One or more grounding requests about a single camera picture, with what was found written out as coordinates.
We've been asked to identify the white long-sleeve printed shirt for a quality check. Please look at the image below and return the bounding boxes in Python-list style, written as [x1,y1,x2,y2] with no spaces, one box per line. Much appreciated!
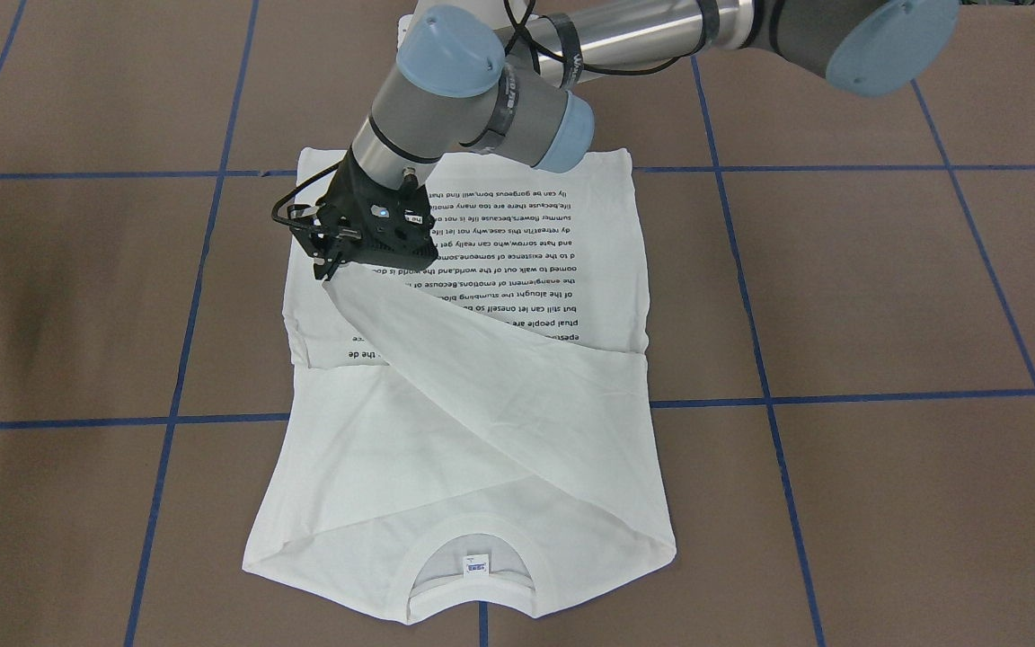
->
[242,150,677,624]

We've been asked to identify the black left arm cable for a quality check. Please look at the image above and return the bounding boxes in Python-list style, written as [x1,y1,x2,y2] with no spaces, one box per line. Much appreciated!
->
[271,0,698,226]

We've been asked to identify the white central pillar mount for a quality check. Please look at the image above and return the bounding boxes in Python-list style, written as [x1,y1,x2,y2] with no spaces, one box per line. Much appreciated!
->
[397,13,416,49]

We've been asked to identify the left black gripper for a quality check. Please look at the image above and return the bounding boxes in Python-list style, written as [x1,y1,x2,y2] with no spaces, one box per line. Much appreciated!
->
[291,151,439,281]

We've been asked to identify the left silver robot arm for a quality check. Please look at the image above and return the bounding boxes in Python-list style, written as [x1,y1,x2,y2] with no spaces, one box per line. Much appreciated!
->
[270,1,960,281]

